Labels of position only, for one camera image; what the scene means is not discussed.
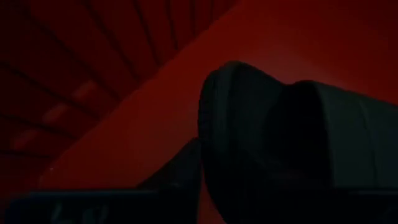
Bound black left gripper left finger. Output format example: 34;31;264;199
0;136;205;224

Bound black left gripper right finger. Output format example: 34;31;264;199
329;187;398;224

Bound black slide sandal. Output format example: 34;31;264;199
197;60;398;224

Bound large red plastic bin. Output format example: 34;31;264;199
0;0;398;224

